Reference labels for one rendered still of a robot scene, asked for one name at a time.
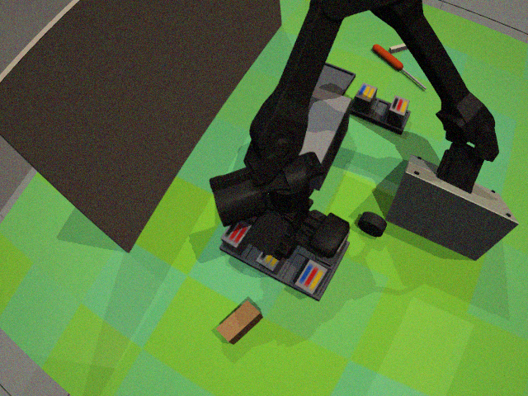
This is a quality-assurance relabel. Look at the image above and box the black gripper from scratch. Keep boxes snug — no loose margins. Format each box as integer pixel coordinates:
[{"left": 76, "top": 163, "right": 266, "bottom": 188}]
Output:
[{"left": 266, "top": 186, "right": 350, "bottom": 258}]

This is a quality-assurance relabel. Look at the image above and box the red-handled screwdriver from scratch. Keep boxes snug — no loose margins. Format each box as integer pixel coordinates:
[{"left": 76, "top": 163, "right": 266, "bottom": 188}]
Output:
[{"left": 372, "top": 44, "right": 427, "bottom": 89}]

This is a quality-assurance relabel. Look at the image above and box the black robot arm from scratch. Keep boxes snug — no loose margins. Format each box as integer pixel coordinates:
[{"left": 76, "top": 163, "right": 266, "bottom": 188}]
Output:
[{"left": 210, "top": 0, "right": 499, "bottom": 261}]

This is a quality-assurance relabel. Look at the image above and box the dark brown flat panel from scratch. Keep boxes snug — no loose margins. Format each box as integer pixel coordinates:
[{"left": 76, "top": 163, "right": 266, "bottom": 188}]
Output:
[{"left": 0, "top": 0, "right": 282, "bottom": 253}]

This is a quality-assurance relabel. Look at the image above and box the tan rectangular block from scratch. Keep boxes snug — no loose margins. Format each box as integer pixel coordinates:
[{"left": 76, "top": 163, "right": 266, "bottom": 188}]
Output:
[{"left": 216, "top": 300, "right": 263, "bottom": 344}]

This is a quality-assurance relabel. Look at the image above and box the beige rectangular bar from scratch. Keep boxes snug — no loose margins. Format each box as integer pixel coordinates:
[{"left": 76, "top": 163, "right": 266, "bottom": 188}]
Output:
[{"left": 389, "top": 44, "right": 408, "bottom": 54}]

